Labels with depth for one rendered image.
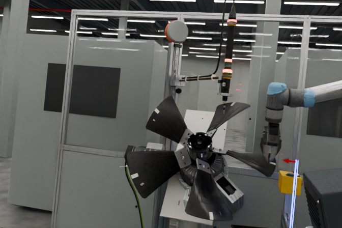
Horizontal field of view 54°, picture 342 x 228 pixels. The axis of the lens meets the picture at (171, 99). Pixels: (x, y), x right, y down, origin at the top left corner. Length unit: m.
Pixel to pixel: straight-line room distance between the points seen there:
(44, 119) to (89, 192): 1.62
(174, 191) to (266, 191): 0.80
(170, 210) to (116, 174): 0.90
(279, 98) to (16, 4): 6.69
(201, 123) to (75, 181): 1.17
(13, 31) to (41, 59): 3.44
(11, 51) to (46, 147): 3.74
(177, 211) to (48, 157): 2.58
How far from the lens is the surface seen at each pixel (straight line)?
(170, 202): 1.76
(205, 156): 1.59
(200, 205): 1.46
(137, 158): 1.60
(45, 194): 4.18
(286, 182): 1.87
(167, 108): 1.76
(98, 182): 2.62
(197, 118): 2.03
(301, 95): 1.49
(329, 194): 0.82
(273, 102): 1.48
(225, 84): 1.60
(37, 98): 4.13
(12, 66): 7.44
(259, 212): 2.41
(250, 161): 1.56
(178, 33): 2.28
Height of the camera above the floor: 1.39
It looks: 1 degrees up
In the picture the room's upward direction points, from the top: 5 degrees clockwise
